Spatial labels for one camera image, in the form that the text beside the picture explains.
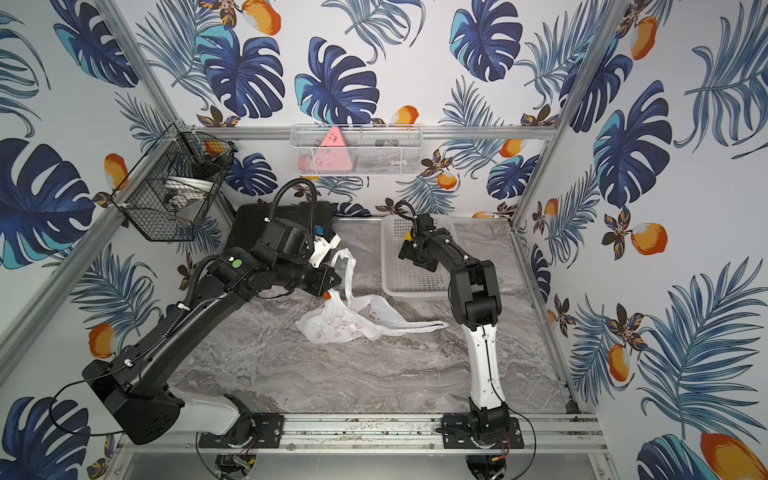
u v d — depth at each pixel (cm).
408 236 113
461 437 74
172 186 79
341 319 74
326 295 98
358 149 93
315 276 61
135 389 39
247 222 117
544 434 76
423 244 80
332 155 90
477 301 61
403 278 103
